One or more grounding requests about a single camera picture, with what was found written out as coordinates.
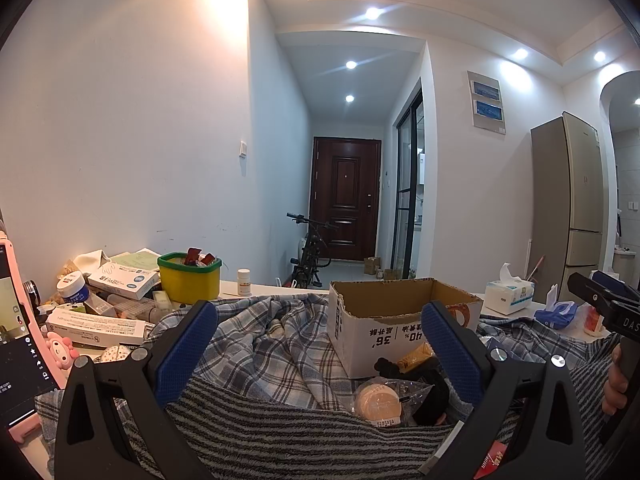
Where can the black framed glass door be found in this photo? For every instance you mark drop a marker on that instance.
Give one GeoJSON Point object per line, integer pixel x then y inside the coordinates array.
{"type": "Point", "coordinates": [407, 185]}

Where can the black bicycle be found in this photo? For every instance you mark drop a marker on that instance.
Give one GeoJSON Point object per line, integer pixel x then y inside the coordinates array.
{"type": "Point", "coordinates": [311, 260]}

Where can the white dotted ball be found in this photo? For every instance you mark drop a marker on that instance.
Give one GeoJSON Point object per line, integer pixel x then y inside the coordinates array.
{"type": "Point", "coordinates": [115, 355]}

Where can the small cardboard box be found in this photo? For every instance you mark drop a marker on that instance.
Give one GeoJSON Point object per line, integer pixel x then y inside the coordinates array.
{"type": "Point", "coordinates": [391, 274]}
{"type": "Point", "coordinates": [372, 266]}

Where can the red and white carton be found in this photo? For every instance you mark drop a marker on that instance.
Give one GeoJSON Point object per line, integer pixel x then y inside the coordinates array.
{"type": "Point", "coordinates": [492, 462]}

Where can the printed cardboard box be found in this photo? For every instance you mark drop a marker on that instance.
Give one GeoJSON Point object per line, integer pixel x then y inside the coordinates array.
{"type": "Point", "coordinates": [372, 342]}

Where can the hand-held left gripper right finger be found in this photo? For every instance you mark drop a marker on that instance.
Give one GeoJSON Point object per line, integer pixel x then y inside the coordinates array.
{"type": "Point", "coordinates": [452, 355]}

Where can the pink character charm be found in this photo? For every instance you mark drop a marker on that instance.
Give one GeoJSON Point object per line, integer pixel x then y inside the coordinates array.
{"type": "Point", "coordinates": [62, 350]}

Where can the yellow container with green rim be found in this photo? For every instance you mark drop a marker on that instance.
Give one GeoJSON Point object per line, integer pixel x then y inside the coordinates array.
{"type": "Point", "coordinates": [187, 285]}

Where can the small black object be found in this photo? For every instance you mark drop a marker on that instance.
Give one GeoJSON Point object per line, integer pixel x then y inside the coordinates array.
{"type": "Point", "coordinates": [33, 293]}

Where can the blue wet wipes pack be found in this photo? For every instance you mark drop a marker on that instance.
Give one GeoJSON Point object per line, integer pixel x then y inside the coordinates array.
{"type": "Point", "coordinates": [555, 312]}

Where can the round cake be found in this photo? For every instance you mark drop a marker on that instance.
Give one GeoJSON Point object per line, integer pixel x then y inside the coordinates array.
{"type": "Point", "coordinates": [380, 402]}

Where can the beige cloth bag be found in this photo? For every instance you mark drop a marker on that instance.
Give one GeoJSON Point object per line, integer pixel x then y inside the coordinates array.
{"type": "Point", "coordinates": [92, 261]}

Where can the grey wall panel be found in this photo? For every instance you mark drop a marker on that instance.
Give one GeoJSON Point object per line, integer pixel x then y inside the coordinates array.
{"type": "Point", "coordinates": [487, 102]}

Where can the black plush toy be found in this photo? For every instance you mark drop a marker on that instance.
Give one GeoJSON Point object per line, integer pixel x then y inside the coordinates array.
{"type": "Point", "coordinates": [432, 400]}

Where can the tablet in pink case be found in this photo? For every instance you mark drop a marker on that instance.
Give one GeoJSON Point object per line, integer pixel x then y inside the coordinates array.
{"type": "Point", "coordinates": [20, 360]}

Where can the white soft tissue pack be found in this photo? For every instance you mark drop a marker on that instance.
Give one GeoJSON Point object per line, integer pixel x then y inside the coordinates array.
{"type": "Point", "coordinates": [510, 297]}

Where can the grey striped towel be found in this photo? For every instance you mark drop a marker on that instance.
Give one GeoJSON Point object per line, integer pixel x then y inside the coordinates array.
{"type": "Point", "coordinates": [300, 440]}

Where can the beige refrigerator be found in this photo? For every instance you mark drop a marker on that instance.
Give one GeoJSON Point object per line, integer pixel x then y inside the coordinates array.
{"type": "Point", "coordinates": [565, 200]}

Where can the red sachet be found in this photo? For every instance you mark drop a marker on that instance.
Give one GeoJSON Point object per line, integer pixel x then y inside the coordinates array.
{"type": "Point", "coordinates": [209, 259]}
{"type": "Point", "coordinates": [192, 256]}

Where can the white and orange packet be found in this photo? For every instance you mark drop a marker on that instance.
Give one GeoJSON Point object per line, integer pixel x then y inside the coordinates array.
{"type": "Point", "coordinates": [594, 321]}

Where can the brown entrance door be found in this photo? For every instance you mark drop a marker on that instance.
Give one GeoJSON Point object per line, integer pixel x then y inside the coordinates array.
{"type": "Point", "coordinates": [345, 195]}

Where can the white jar with blue label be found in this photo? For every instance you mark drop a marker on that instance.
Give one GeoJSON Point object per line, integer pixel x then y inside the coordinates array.
{"type": "Point", "coordinates": [72, 289]}

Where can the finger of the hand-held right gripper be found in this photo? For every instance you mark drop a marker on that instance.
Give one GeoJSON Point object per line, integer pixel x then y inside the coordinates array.
{"type": "Point", "coordinates": [612, 282]}
{"type": "Point", "coordinates": [585, 290]}

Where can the red-tipped stick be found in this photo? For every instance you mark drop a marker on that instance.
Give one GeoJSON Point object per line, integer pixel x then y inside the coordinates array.
{"type": "Point", "coordinates": [536, 266]}

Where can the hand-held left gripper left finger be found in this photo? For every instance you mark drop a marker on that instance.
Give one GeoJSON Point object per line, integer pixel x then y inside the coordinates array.
{"type": "Point", "coordinates": [187, 350]}

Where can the long white medicine box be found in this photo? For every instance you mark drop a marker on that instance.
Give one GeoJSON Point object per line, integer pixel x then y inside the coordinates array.
{"type": "Point", "coordinates": [95, 330]}

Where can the person's right hand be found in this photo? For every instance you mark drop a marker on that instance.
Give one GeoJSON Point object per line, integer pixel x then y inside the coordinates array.
{"type": "Point", "coordinates": [614, 385]}

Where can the green paper sheet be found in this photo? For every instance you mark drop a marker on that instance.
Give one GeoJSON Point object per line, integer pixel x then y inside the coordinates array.
{"type": "Point", "coordinates": [137, 260]}

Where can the white pill bottle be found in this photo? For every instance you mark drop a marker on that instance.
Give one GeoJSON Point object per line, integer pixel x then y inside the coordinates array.
{"type": "Point", "coordinates": [244, 285]}

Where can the white box with blue label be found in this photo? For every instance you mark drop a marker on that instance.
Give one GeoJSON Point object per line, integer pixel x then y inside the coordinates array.
{"type": "Point", "coordinates": [122, 282]}

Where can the white wall switch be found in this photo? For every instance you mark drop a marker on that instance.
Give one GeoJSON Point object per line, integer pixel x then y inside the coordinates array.
{"type": "Point", "coordinates": [243, 148]}

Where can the blue plaid shirt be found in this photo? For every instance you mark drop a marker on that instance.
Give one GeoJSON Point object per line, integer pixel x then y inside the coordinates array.
{"type": "Point", "coordinates": [280, 355]}

